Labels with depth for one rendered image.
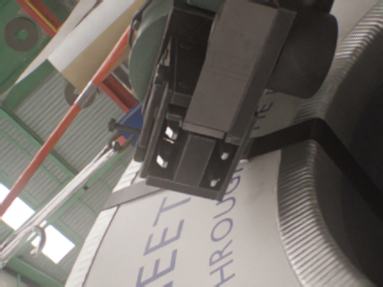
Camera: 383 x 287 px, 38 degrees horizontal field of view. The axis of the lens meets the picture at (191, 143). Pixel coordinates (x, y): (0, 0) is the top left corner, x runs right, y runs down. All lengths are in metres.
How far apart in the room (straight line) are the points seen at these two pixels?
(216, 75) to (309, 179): 0.13
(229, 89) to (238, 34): 0.05
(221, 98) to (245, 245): 0.13
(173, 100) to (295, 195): 0.13
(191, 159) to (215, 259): 0.09
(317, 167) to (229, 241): 0.10
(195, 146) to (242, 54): 0.09
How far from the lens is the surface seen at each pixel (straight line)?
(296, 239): 0.45
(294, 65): 0.44
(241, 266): 0.47
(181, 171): 0.48
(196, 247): 0.53
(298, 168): 0.51
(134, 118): 9.41
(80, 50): 5.04
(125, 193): 0.74
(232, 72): 0.43
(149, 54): 0.59
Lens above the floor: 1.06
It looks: 2 degrees down
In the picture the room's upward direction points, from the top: 134 degrees counter-clockwise
